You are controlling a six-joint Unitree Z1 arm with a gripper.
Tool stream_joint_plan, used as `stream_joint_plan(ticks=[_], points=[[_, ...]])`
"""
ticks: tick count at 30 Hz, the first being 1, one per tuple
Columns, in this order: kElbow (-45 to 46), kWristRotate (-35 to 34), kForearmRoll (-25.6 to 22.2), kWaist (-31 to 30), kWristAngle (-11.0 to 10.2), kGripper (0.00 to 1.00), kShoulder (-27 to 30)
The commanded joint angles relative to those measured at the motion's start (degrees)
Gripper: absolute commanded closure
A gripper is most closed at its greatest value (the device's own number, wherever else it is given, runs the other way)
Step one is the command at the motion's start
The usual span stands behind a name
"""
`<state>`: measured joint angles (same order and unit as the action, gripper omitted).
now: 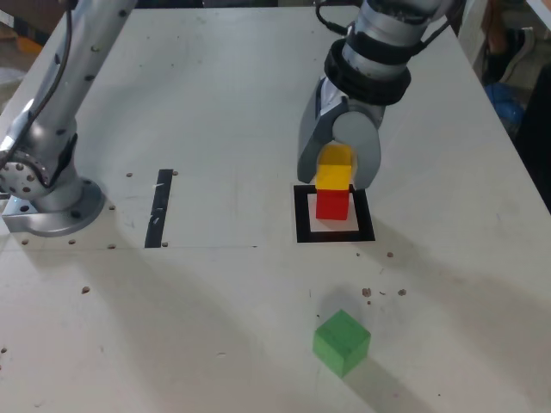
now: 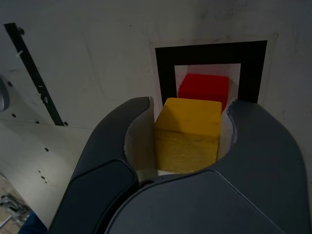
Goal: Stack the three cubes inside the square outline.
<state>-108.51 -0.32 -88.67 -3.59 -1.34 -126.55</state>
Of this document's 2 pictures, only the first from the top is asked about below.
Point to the yellow cube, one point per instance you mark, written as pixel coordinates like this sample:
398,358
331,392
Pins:
333,172

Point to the green cube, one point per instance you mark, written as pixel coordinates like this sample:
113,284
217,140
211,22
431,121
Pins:
342,342

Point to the black tape square outline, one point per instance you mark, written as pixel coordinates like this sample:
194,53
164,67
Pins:
366,215

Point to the red cube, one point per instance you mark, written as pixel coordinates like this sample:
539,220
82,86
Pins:
332,206

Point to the blue bag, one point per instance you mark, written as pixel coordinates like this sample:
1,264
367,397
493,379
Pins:
505,103

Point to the cardboard box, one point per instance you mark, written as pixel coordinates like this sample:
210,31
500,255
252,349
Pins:
17,34

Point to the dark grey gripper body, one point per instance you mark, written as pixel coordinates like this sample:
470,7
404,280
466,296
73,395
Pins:
366,107

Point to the black tape strip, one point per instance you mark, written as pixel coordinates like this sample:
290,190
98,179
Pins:
158,206

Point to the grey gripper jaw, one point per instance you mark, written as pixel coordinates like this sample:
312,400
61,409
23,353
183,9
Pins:
312,137
363,142

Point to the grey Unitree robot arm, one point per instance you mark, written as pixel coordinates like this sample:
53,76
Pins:
51,129

